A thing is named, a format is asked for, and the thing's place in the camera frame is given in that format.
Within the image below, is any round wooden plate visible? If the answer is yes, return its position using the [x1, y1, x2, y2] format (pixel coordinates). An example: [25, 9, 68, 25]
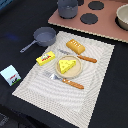
[55, 55, 82, 79]

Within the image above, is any white milk carton toy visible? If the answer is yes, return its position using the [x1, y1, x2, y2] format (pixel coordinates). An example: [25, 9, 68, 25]
[0, 65, 21, 86]

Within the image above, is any pink toy stove top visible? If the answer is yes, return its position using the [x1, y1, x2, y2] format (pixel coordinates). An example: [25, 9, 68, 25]
[47, 0, 128, 44]

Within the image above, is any grey saucepan with handle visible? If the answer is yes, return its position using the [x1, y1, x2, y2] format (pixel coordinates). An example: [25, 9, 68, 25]
[20, 27, 56, 53]

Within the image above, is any orange bread loaf toy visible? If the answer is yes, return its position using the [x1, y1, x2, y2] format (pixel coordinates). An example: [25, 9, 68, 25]
[66, 39, 85, 55]

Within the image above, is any yellow cheese wedge toy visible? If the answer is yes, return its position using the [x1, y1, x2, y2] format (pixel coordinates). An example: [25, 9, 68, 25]
[59, 60, 76, 74]

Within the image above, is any dark grey pot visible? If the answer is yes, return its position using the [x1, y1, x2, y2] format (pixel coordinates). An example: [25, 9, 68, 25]
[57, 0, 78, 19]

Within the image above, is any beige bowl on stove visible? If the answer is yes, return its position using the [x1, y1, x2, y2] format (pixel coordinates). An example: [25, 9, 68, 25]
[116, 4, 128, 30]

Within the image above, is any toy knife wooden handle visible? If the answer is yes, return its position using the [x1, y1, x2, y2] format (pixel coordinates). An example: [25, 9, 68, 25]
[58, 49, 97, 63]

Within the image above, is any yellow butter box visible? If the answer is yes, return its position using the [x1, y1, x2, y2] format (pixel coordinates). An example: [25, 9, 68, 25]
[36, 51, 55, 66]

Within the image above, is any toy fork wooden handle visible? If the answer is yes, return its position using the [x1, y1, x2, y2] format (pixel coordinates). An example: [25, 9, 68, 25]
[43, 71, 84, 89]

